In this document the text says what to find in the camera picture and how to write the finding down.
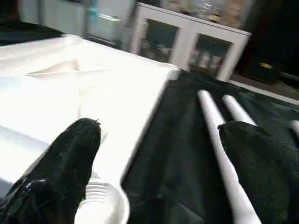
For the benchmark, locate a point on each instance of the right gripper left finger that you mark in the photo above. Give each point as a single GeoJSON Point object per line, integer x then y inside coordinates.
{"type": "Point", "coordinates": [58, 175]}

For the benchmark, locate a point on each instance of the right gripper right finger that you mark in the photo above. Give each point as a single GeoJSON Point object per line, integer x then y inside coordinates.
{"type": "Point", "coordinates": [268, 175]}

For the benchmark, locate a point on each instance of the white plastic table leg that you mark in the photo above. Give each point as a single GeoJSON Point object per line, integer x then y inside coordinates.
{"type": "Point", "coordinates": [236, 109]}
{"type": "Point", "coordinates": [222, 144]}
{"type": "Point", "coordinates": [294, 127]}

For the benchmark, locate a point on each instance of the white plastic table top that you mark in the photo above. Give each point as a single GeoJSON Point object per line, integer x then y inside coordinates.
{"type": "Point", "coordinates": [70, 93]}

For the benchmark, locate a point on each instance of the black work mat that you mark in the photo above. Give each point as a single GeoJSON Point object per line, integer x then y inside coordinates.
{"type": "Point", "coordinates": [175, 151]}

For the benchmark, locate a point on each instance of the black speaker box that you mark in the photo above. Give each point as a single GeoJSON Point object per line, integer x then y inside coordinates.
{"type": "Point", "coordinates": [271, 46]}

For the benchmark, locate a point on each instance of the white glass door cabinet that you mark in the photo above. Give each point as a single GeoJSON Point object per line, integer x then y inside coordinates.
{"type": "Point", "coordinates": [187, 37]}

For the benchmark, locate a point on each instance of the teal plastic bag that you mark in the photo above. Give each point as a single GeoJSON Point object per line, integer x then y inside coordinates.
{"type": "Point", "coordinates": [94, 11]}

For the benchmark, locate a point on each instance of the glass tank with dark frame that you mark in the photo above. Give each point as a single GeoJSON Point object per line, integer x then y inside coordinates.
{"type": "Point", "coordinates": [107, 25]}

